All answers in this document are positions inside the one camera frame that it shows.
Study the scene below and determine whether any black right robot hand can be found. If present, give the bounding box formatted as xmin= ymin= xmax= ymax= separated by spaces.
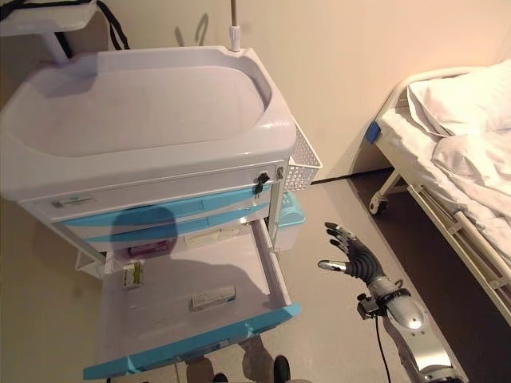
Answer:
xmin=318 ymin=221 xmax=386 ymax=286

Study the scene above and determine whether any blue white medicine box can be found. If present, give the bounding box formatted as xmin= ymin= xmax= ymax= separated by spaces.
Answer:
xmin=189 ymin=284 xmax=238 ymax=312

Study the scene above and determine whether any teal white cart drawer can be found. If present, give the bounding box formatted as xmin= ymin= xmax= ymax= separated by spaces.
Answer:
xmin=51 ymin=187 xmax=273 ymax=237
xmin=71 ymin=207 xmax=269 ymax=253

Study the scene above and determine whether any long white medicine box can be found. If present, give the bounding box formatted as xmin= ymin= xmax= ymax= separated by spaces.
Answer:
xmin=183 ymin=227 xmax=241 ymax=246

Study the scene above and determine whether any purple medicine box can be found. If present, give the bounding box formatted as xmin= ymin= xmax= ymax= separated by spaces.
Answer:
xmin=127 ymin=241 xmax=169 ymax=259

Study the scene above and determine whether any white lockable cart drawer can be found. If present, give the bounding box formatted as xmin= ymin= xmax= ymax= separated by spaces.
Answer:
xmin=19 ymin=163 xmax=279 ymax=223

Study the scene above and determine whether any green white medicine box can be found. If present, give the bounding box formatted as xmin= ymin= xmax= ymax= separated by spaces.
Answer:
xmin=121 ymin=261 xmax=145 ymax=290

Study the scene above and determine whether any white bed caster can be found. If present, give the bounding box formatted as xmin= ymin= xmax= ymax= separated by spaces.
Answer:
xmin=368 ymin=191 xmax=390 ymax=215

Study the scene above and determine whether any teal lidded waste bin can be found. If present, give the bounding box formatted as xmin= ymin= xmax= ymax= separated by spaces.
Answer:
xmin=275 ymin=191 xmax=308 ymax=253

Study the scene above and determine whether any white perforated side basket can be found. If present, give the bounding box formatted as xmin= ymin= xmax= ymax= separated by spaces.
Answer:
xmin=283 ymin=121 xmax=323 ymax=193

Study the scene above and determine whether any black key bunch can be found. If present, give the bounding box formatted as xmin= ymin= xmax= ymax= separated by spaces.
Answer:
xmin=253 ymin=170 xmax=271 ymax=198

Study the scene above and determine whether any white bedding sheet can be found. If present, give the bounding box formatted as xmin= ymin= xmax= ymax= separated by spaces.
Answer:
xmin=378 ymin=107 xmax=511 ymax=272

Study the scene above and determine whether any white pillow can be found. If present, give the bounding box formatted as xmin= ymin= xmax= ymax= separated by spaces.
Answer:
xmin=406 ymin=59 xmax=511 ymax=133

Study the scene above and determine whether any grey left robot leg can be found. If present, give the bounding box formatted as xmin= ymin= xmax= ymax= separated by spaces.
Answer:
xmin=185 ymin=356 xmax=227 ymax=383

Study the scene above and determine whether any metal IV pole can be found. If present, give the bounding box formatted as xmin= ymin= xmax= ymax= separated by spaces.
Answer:
xmin=227 ymin=0 xmax=245 ymax=53

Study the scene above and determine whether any white medical cart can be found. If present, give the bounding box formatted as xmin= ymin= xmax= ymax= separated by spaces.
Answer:
xmin=0 ymin=45 xmax=323 ymax=380

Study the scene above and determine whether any cart label sticker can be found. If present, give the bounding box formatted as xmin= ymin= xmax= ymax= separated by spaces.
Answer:
xmin=50 ymin=195 xmax=94 ymax=209

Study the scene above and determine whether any white raised cart shelf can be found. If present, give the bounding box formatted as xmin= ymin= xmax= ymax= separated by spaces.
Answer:
xmin=0 ymin=0 xmax=97 ymax=65

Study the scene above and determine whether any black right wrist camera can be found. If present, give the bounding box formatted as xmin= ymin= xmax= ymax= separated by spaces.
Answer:
xmin=357 ymin=293 xmax=378 ymax=320

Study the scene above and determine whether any white hospital bed frame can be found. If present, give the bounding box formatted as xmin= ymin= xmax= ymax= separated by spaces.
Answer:
xmin=361 ymin=59 xmax=511 ymax=317

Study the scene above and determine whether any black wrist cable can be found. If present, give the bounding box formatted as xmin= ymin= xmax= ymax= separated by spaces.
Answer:
xmin=373 ymin=310 xmax=396 ymax=383

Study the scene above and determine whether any black strap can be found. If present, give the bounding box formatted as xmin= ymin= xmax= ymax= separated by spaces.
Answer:
xmin=0 ymin=0 xmax=129 ymax=51

